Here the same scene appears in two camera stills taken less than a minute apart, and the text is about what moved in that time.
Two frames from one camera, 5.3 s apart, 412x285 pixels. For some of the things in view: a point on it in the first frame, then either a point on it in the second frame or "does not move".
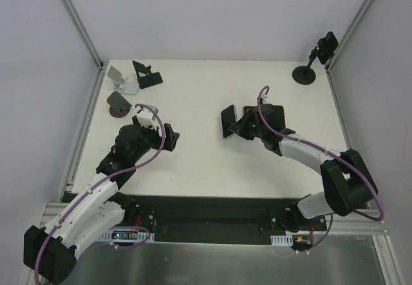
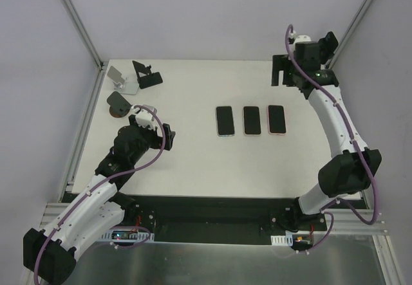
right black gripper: (240, 126) → (282, 71)
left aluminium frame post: (77, 22) does not move
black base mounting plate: (214, 219) does not move
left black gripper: (169, 137) does not move
